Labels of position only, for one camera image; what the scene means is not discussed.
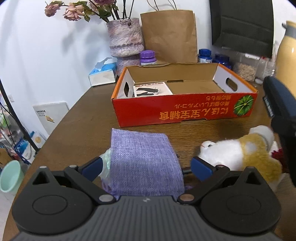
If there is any yellow thermos jug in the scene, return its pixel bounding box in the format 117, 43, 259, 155
276, 21, 296, 97

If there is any blue tissue box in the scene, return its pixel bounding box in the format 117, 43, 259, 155
88, 57, 117, 87

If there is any purple textured vase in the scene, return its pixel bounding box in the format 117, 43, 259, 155
106, 18, 144, 75

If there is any purple woven cloth pouch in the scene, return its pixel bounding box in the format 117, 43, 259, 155
101, 129, 185, 199

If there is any white and tan plush toy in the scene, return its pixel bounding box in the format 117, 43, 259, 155
198, 133, 282, 191

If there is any mint green bucket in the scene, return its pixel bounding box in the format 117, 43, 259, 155
0, 160, 24, 195

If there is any purple lid bottle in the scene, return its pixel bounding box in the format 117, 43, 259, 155
139, 50, 157, 65

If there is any small white bottle cap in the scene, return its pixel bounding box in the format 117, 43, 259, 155
255, 78, 263, 85

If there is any dark blue jar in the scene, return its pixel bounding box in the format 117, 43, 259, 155
212, 54, 232, 69

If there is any wire storage rack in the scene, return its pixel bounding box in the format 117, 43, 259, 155
1, 103, 30, 165

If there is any dried pink rose bouquet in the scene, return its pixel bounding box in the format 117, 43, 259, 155
45, 1, 134, 23

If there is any navy blue zip case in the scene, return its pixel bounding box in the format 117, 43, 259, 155
263, 76, 295, 184

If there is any clear container with seeds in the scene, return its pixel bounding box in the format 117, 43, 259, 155
233, 52, 260, 82

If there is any iridescent plastic wrap ball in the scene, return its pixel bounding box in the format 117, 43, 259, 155
98, 148, 111, 185

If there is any red orange cardboard box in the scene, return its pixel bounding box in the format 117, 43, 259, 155
111, 63, 258, 127

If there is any blue lid white bottle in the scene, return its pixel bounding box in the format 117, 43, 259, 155
198, 49, 212, 63

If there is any brown paper bag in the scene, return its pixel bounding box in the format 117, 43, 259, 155
140, 1, 198, 63

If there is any black paper bag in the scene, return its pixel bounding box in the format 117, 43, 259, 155
209, 0, 274, 58

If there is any black light stand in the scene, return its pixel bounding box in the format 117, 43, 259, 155
0, 80, 40, 154

